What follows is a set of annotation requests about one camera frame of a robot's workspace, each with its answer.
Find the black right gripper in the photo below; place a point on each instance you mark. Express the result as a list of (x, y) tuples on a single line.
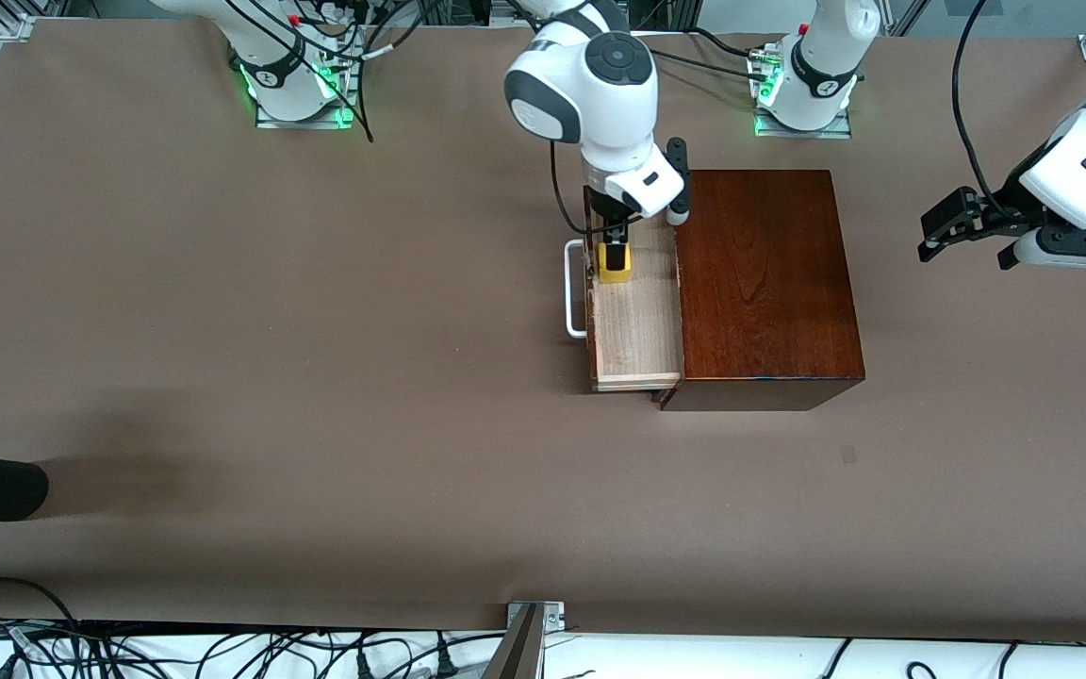
[(606, 213)]

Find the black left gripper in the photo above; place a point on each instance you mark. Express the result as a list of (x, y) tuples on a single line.
[(996, 213)]

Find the yellow block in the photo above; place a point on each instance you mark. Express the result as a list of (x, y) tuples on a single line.
[(614, 269)]

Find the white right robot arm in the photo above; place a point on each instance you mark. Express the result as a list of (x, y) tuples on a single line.
[(590, 94)]

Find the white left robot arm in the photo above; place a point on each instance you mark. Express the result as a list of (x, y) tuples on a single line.
[(826, 57)]

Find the dark brown wooden cabinet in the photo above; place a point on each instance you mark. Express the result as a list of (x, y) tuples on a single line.
[(769, 302)]

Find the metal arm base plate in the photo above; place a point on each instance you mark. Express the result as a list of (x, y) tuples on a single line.
[(802, 133), (303, 124)]

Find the aluminium frame strut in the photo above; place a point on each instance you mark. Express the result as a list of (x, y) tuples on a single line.
[(909, 19)]

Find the metal corner bracket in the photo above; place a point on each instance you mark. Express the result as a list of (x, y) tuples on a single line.
[(552, 618)]

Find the grey aluminium post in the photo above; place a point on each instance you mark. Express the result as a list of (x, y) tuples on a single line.
[(517, 655)]

